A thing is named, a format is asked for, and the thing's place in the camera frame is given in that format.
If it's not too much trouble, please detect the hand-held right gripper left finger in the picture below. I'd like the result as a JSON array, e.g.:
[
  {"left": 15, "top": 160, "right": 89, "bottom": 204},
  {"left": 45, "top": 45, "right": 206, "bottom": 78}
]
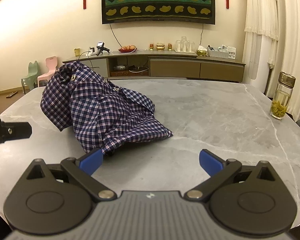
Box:
[{"left": 26, "top": 148, "right": 117, "bottom": 203}]

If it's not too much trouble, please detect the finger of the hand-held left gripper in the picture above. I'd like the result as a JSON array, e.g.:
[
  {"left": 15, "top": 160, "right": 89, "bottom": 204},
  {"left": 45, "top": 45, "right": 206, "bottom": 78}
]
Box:
[{"left": 0, "top": 119, "right": 32, "bottom": 145}]

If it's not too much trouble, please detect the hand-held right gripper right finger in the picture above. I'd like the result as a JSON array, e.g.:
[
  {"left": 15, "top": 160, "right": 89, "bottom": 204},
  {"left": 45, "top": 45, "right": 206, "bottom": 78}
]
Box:
[{"left": 184, "top": 149, "right": 275, "bottom": 203}]

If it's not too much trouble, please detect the blue plaid shirt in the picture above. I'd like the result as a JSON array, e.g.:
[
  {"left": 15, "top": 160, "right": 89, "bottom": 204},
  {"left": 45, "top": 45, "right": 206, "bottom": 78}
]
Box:
[{"left": 40, "top": 61, "right": 174, "bottom": 157}]

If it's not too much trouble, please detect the green plastic chair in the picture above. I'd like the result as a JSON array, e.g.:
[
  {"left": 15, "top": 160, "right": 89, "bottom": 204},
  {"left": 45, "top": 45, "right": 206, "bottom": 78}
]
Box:
[{"left": 21, "top": 61, "right": 39, "bottom": 94}]

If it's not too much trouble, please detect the pink plastic chair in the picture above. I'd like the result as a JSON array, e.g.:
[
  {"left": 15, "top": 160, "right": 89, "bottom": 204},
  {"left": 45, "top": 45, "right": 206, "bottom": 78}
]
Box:
[{"left": 37, "top": 56, "right": 58, "bottom": 88}]

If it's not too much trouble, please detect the glass tea bottle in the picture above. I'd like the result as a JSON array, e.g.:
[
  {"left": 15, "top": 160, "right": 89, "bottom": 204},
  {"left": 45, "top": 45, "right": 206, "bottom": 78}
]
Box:
[{"left": 270, "top": 72, "right": 296, "bottom": 120}]

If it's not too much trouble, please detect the long television cabinet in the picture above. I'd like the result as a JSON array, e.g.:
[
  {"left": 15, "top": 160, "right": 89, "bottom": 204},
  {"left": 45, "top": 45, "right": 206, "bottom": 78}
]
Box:
[{"left": 62, "top": 51, "right": 246, "bottom": 83}]

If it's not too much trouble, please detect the white desk organiser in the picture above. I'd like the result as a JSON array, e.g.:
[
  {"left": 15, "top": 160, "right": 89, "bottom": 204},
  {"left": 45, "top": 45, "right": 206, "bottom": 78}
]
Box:
[{"left": 207, "top": 44, "right": 237, "bottom": 58}]

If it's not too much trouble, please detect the white standing air conditioner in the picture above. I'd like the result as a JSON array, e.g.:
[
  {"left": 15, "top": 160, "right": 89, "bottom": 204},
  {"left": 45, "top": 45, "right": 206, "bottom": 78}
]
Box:
[{"left": 242, "top": 30, "right": 270, "bottom": 94}]

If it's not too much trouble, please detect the black handheld device with screen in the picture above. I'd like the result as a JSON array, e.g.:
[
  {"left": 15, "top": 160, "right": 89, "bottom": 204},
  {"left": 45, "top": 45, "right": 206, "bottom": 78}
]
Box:
[{"left": 95, "top": 42, "right": 110, "bottom": 56}]

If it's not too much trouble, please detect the stack of glass cups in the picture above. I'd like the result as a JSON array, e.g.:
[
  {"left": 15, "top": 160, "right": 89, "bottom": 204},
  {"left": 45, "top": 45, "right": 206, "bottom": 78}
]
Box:
[{"left": 175, "top": 37, "right": 195, "bottom": 52}]

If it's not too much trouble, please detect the cream window curtain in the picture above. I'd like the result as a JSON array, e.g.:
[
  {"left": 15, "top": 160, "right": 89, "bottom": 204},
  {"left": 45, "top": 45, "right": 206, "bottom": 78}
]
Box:
[{"left": 266, "top": 0, "right": 300, "bottom": 120}]

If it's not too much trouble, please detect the white lace cover cloth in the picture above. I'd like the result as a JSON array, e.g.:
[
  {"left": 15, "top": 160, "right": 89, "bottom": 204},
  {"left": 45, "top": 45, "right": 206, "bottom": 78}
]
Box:
[{"left": 244, "top": 0, "right": 279, "bottom": 68}]

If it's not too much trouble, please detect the black looped cable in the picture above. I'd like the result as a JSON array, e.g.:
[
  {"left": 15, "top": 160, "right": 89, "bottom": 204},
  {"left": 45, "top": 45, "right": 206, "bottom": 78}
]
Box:
[{"left": 79, "top": 51, "right": 100, "bottom": 69}]

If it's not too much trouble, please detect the wall television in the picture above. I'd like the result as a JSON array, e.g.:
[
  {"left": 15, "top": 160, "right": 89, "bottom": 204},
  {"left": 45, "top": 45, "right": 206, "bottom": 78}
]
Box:
[{"left": 101, "top": 0, "right": 217, "bottom": 25}]

